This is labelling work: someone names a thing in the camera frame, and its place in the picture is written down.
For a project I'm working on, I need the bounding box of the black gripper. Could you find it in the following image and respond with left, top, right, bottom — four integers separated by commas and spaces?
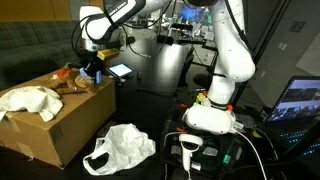
84, 51, 103, 75

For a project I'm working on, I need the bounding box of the brown plush toy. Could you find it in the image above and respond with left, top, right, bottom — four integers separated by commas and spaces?
50, 69, 96, 96

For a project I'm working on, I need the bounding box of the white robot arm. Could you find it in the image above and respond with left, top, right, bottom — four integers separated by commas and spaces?
79, 0, 255, 105

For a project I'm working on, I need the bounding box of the large cardboard box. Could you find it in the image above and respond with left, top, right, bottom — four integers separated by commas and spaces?
0, 76, 116, 168

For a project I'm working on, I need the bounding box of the small tablet screen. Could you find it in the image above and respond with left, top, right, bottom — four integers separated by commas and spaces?
107, 64, 132, 77

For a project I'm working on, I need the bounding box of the plaid green sofa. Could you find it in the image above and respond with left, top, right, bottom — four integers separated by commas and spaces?
0, 21, 80, 90

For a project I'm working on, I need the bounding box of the white cloth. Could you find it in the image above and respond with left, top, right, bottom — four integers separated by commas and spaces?
0, 86, 63, 122

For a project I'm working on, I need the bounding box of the white plastic bag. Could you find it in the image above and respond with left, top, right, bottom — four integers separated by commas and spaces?
82, 123, 156, 176

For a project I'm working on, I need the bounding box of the white VR controller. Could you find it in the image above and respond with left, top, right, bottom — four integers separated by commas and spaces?
179, 134, 203, 171

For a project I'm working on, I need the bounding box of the open laptop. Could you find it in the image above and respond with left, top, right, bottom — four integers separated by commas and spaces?
264, 76, 320, 160

